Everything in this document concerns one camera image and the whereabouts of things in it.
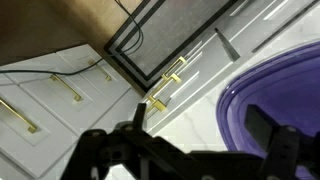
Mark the gray mat with black border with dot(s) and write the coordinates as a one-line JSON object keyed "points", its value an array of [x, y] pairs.
{"points": [[173, 30]]}

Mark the purple translucent tupperware lid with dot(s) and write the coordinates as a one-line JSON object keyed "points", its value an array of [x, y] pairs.
{"points": [[283, 83]]}

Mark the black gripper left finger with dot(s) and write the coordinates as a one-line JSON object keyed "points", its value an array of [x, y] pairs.
{"points": [[100, 150]]}

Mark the white base cabinet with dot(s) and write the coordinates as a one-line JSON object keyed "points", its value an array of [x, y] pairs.
{"points": [[213, 56]]}

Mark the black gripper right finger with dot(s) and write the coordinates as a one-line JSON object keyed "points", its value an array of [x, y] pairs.
{"points": [[283, 150]]}

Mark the white shaker cabinet panel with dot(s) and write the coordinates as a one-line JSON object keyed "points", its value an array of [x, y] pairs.
{"points": [[50, 110]]}

